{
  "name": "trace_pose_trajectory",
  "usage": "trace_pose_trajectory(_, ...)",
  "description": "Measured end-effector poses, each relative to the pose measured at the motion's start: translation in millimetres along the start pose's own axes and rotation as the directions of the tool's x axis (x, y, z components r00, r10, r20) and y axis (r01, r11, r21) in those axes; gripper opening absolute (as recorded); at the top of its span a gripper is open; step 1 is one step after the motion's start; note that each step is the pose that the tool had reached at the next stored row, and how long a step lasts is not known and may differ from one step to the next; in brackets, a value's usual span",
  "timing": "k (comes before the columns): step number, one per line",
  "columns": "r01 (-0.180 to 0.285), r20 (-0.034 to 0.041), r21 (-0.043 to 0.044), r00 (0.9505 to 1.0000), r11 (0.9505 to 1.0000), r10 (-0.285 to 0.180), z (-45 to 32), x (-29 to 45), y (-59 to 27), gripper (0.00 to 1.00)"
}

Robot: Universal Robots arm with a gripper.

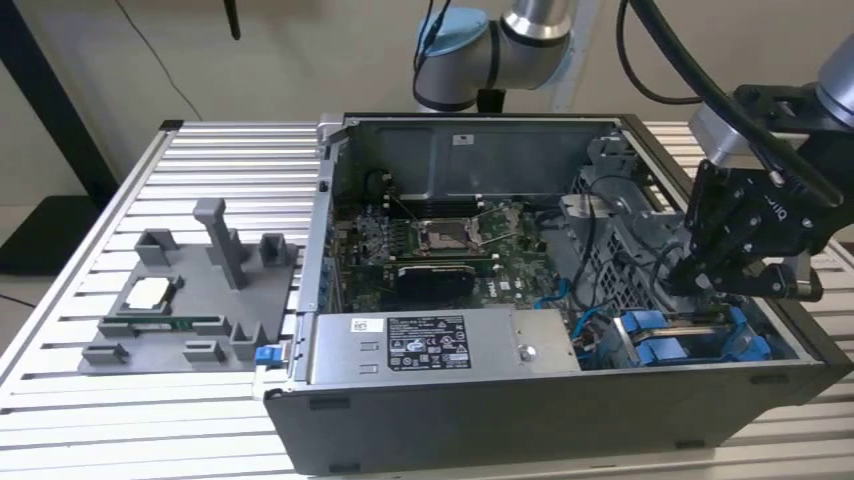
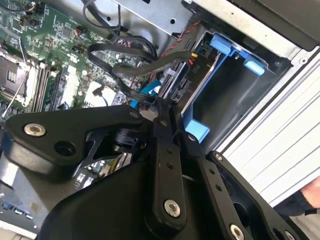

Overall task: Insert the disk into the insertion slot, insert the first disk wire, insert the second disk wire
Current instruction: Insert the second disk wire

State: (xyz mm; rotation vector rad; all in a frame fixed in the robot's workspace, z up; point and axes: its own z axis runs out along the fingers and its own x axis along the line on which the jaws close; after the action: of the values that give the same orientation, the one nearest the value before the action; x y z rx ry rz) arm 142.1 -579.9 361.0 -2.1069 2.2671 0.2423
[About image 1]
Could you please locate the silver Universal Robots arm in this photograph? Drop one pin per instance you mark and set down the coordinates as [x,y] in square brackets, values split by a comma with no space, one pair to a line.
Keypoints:
[468,65]

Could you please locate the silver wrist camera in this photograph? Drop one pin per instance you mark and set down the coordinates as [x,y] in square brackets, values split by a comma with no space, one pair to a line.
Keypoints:
[717,132]

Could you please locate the silver CPU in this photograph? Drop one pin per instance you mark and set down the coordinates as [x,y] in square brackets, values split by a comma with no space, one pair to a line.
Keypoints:
[150,294]

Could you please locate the CPU socket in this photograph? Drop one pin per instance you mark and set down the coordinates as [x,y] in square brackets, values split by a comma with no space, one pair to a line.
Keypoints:
[442,237]

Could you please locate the thin metal locking lever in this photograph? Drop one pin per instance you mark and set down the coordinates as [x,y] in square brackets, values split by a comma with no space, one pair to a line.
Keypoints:
[407,208]

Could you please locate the black graphics card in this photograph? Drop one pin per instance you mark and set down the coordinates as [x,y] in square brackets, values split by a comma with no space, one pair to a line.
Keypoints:
[434,282]

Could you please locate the black RAM slot row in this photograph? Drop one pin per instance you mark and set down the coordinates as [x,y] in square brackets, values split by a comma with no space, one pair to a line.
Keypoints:
[434,205]

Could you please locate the green motherboard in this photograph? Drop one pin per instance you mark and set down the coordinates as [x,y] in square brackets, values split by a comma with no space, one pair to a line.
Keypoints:
[521,280]

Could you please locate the black stand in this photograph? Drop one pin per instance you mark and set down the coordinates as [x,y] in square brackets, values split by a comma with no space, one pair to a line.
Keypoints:
[41,235]

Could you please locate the grey metal drive cage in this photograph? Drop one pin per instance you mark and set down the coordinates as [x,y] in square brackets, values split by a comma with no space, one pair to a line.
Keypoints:
[568,240]

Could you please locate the black PC case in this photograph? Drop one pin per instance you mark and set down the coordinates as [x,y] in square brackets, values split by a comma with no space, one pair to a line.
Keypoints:
[468,425]

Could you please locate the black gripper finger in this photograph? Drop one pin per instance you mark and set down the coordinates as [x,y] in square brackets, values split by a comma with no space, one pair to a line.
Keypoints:
[721,220]
[774,280]

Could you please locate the blue case latch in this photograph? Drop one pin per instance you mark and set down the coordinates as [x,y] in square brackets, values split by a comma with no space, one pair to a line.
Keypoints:
[267,356]

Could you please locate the black hanging rod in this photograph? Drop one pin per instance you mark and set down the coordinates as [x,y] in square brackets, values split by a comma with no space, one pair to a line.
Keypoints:
[233,20]

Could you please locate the green RAM stick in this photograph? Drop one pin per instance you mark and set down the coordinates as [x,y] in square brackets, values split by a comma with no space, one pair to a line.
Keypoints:
[163,322]

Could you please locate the silver power supply box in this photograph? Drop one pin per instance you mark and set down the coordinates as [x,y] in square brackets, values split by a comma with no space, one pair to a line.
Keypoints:
[494,345]

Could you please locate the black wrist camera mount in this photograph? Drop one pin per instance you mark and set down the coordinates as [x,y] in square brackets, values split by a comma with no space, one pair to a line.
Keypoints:
[774,107]

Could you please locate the grey parts rack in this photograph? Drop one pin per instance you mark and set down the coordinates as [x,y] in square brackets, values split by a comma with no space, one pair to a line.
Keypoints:
[201,300]

